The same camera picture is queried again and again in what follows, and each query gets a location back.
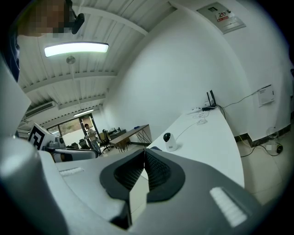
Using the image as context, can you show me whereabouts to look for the person's navy shirt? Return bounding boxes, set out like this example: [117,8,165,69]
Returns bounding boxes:
[6,34,22,83]

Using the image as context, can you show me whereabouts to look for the thin white cable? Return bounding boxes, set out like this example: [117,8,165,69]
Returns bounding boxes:
[174,116,209,140]

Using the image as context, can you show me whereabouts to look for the long ceiling light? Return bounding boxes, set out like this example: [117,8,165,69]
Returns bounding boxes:
[73,108,95,117]
[43,41,109,58]

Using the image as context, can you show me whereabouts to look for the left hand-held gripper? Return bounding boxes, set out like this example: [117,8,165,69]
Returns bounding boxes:
[28,123,97,162]

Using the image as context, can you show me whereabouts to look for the wooden desk with black legs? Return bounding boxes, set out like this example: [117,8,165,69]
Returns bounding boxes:
[109,124,153,154]

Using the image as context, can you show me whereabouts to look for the person's head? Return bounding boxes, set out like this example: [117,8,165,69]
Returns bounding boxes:
[17,0,77,39]

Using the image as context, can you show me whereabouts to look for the white air conditioner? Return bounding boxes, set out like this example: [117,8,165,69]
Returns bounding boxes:
[24,101,57,119]

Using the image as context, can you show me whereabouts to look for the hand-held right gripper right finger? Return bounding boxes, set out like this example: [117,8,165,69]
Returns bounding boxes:
[137,148,264,235]

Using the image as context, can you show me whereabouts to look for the white desk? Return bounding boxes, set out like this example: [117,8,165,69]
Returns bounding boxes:
[140,107,245,189]

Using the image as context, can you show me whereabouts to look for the router with black antennas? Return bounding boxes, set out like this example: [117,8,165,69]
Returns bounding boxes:
[201,90,218,112]

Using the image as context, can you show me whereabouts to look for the black office chair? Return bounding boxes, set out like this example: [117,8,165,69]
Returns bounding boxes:
[98,129,115,154]

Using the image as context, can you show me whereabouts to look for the grey electrical panel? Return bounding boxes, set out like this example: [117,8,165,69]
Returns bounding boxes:
[196,1,247,35]

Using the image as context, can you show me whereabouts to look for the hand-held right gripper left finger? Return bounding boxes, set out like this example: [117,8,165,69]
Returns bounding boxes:
[34,148,146,235]

